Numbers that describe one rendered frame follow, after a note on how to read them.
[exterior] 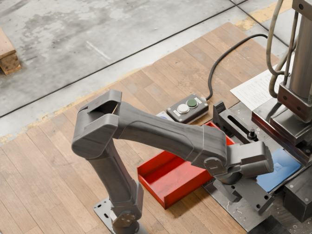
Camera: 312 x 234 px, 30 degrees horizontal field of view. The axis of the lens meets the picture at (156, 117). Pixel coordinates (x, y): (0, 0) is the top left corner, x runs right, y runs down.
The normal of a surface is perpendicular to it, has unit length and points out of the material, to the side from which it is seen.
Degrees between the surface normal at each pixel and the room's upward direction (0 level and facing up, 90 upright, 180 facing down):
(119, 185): 89
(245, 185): 31
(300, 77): 90
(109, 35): 0
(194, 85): 0
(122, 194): 79
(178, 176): 0
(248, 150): 23
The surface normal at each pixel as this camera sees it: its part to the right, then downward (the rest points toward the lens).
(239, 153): -0.43, -0.62
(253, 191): -0.42, -0.29
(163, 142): -0.04, 0.72
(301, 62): -0.77, 0.51
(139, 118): 0.40, -0.59
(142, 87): -0.04, -0.66
